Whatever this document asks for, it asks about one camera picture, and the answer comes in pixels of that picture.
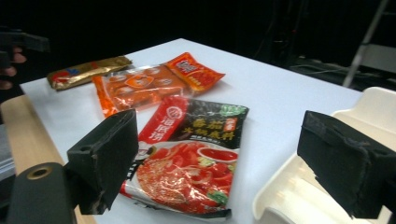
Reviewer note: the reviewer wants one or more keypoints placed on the gold foil packet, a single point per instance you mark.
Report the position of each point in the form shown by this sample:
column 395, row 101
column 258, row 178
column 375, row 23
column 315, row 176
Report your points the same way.
column 84, row 72

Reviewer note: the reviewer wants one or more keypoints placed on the white metal stand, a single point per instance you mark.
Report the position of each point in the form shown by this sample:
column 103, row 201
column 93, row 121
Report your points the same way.
column 365, row 43

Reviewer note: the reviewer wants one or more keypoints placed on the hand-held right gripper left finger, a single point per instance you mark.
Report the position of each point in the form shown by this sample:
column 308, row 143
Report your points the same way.
column 102, row 161

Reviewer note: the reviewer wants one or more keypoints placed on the red and black sauce packet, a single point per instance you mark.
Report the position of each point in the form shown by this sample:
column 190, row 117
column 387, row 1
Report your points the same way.
column 190, row 168

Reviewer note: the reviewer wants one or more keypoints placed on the orange clear seasoning packet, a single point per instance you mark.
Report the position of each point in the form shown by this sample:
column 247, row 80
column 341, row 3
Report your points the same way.
column 143, row 87

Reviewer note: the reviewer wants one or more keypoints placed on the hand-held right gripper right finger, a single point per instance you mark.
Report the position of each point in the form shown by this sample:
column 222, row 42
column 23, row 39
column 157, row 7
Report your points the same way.
column 345, row 165

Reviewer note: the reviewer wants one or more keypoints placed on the wooden table board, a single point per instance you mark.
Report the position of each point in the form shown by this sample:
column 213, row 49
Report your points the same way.
column 28, row 137

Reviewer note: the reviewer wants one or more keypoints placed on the cream plastic container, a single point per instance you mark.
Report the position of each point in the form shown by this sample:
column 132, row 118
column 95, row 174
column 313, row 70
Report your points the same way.
column 289, row 193

